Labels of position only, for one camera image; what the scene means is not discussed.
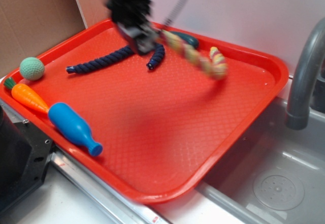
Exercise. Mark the red plastic tray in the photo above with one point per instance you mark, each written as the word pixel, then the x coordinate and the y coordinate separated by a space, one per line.
pixel 161 130

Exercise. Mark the orange toy carrot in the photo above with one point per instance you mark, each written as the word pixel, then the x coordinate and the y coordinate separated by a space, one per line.
pixel 26 96

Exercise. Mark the brown cardboard panel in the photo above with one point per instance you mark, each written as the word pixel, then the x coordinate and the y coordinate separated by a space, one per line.
pixel 31 27

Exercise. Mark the grey plastic sink basin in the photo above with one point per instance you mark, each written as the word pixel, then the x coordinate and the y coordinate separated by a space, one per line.
pixel 272 174

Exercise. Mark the dark green toy pickle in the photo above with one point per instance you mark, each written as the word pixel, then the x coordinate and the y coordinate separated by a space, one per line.
pixel 191 40

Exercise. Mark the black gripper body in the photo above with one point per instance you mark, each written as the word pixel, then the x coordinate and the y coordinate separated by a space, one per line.
pixel 130 13

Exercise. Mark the grey sink faucet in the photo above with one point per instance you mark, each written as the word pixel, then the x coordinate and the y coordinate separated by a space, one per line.
pixel 307 88

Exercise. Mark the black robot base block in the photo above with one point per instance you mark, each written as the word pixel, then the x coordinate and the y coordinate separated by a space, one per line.
pixel 25 156

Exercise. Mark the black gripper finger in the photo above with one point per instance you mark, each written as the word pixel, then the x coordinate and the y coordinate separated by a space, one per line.
pixel 147 37
pixel 135 38

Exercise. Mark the blue toy bottle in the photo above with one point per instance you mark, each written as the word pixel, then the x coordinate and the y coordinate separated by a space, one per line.
pixel 73 127

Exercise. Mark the light green dimpled ball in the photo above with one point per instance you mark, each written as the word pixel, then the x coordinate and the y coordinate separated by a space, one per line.
pixel 32 69

